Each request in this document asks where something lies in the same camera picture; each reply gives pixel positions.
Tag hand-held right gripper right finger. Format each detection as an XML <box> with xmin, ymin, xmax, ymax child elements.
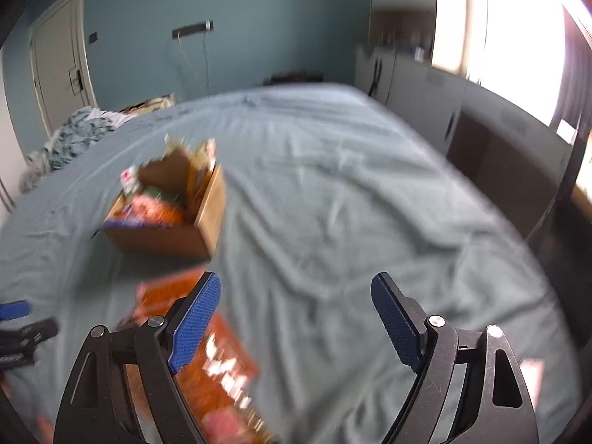
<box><xmin>371</xmin><ymin>272</ymin><xmax>540</xmax><ymax>444</ymax></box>

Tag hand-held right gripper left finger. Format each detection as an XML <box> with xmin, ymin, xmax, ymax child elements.
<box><xmin>53</xmin><ymin>271</ymin><xmax>222</xmax><ymax>444</ymax></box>

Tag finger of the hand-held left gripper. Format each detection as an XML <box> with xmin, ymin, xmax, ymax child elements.
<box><xmin>0</xmin><ymin>316</ymin><xmax>61</xmax><ymax>351</ymax></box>
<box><xmin>0</xmin><ymin>300</ymin><xmax>31</xmax><ymax>322</ymax></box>

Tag cardboard box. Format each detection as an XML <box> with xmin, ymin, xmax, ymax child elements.
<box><xmin>102</xmin><ymin>148</ymin><xmax>228</xmax><ymax>260</ymax></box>

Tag blue snack packet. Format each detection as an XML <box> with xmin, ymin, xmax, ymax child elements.
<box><xmin>102</xmin><ymin>216</ymin><xmax>147</xmax><ymax>231</ymax></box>

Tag red snack packet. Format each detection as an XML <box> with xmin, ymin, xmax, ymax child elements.
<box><xmin>120</xmin><ymin>165</ymin><xmax>141</xmax><ymax>195</ymax></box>

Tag bed with blue sheet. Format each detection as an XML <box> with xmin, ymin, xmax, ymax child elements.
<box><xmin>0</xmin><ymin>82</ymin><xmax>581</xmax><ymax>444</ymax></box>

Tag smartphone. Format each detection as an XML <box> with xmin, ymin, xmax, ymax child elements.
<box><xmin>520</xmin><ymin>357</ymin><xmax>547</xmax><ymax>404</ymax></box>

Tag white wardrobe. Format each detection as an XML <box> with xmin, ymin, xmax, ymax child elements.
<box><xmin>0</xmin><ymin>46</ymin><xmax>29</xmax><ymax>216</ymax></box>

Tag pile of blue-grey clothes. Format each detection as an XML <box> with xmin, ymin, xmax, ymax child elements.
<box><xmin>19</xmin><ymin>105</ymin><xmax>136</xmax><ymax>194</ymax></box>

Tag white low cabinet row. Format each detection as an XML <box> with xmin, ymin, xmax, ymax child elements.
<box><xmin>355</xmin><ymin>45</ymin><xmax>576</xmax><ymax>243</ymax></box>

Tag beige bag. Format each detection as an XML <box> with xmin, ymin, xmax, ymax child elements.
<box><xmin>121</xmin><ymin>94</ymin><xmax>177</xmax><ymax>115</ymax></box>

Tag grey room door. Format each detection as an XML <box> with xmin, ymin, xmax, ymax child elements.
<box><xmin>28</xmin><ymin>0</ymin><xmax>97</xmax><ymax>127</ymax></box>

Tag black bag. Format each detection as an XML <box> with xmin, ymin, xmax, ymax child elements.
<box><xmin>263</xmin><ymin>71</ymin><xmax>325</xmax><ymax>86</ymax></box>

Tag small items on counter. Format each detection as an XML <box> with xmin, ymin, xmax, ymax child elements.
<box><xmin>378</xmin><ymin>27</ymin><xmax>427</xmax><ymax>62</ymax></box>

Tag bright window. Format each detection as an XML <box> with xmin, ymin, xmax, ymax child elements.
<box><xmin>431</xmin><ymin>0</ymin><xmax>592</xmax><ymax>158</ymax></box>

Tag grey cable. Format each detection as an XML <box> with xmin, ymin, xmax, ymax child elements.
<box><xmin>202</xmin><ymin>31</ymin><xmax>212</xmax><ymax>90</ymax></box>

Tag yellow cable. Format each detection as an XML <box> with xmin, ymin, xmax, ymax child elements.
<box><xmin>177</xmin><ymin>36</ymin><xmax>201</xmax><ymax>80</ymax></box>

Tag wall power strip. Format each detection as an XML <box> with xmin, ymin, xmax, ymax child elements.
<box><xmin>171</xmin><ymin>20</ymin><xmax>215</xmax><ymax>39</ymax></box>

